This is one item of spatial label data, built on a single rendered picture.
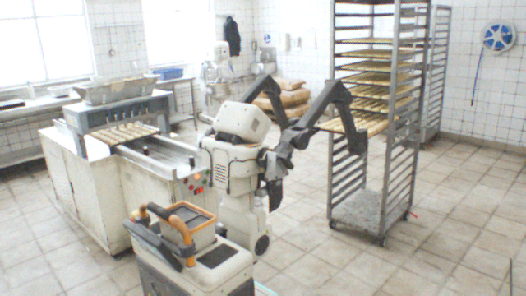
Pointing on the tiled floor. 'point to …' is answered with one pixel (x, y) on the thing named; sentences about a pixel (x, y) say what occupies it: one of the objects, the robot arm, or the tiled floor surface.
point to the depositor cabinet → (90, 188)
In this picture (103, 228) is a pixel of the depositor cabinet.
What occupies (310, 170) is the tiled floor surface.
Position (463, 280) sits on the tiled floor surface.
